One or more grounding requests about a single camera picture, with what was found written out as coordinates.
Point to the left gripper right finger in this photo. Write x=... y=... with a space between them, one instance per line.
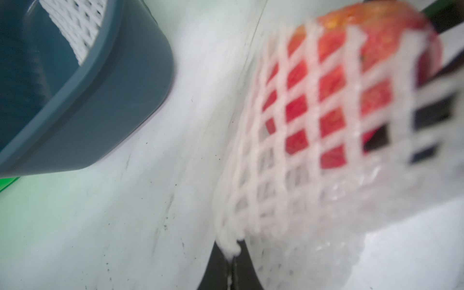
x=244 y=276

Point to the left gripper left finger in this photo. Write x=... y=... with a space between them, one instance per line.
x=217 y=273

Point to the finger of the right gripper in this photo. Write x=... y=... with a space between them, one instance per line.
x=444 y=15

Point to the dark teal plastic bin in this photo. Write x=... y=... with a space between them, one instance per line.
x=57 y=115

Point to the left green plastic basket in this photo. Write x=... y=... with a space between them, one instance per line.
x=5 y=182

